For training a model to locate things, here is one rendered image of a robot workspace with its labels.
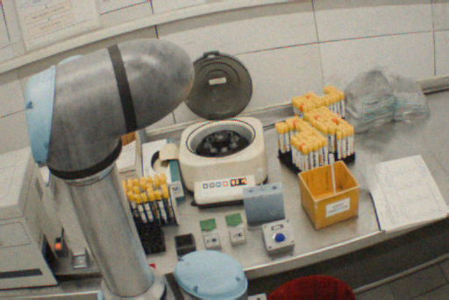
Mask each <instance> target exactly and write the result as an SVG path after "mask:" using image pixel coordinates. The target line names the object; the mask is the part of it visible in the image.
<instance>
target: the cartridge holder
mask: <svg viewBox="0 0 449 300"><path fill-rule="evenodd" d="M174 241H175V248H176V255H177V261H181V257H183V256H185V255H187V254H190V253H192V252H195V251H197V248H196V238H195V235H193V234H192V233H188V234H184V235H176V236H174Z"/></svg>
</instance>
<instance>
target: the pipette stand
mask: <svg viewBox="0 0 449 300"><path fill-rule="evenodd" d="M263 189H264V190H261V186H254V187H247V188H242V197H243V203H244V208H245V214H246V223H247V230H250V229H258V228H262V226H263V225H266V224H270V223H274V222H275V221H279V220H283V219H286V218H285V211H284V204H283V197H282V194H283V189H282V183H281V182H276V183H269V184H263Z"/></svg>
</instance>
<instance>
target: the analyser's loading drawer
mask: <svg viewBox="0 0 449 300"><path fill-rule="evenodd" d="M69 252H70V255H69V256H68V257H67V256H65V257H63V258H61V257H60V258H53V259H51V258H50V259H48V260H47V259H46V262H47V264H48V265H49V267H50V269H51V270H52V271H53V274H54V275H65V274H67V275H68V274H74V273H77V274H78V273H84V272H87V273H88V272H91V271H92V272H94V271H99V269H98V268H97V265H96V263H95V260H94V258H93V255H92V254H89V253H88V251H87V249H86V247H85V250H84V253H79V254H73V251H72V250H71V249H70V251H69ZM81 261H82V264H81Z"/></svg>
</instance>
